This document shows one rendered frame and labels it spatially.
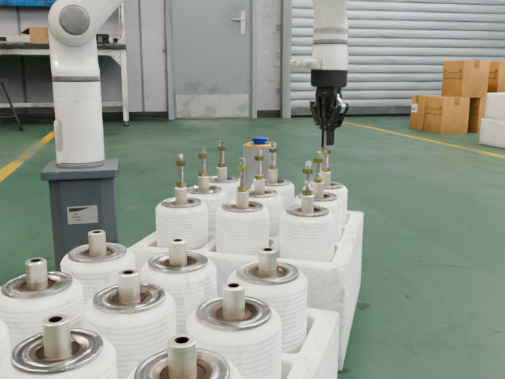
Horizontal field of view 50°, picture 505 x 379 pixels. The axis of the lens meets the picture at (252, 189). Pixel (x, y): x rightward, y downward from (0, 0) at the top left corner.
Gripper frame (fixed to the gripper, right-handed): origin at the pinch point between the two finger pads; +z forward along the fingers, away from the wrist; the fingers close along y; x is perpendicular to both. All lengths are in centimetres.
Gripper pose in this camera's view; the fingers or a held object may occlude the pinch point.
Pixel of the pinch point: (327, 138)
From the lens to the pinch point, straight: 116.0
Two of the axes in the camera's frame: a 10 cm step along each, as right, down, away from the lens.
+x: -9.3, 0.7, -3.7
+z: 0.0, 9.8, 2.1
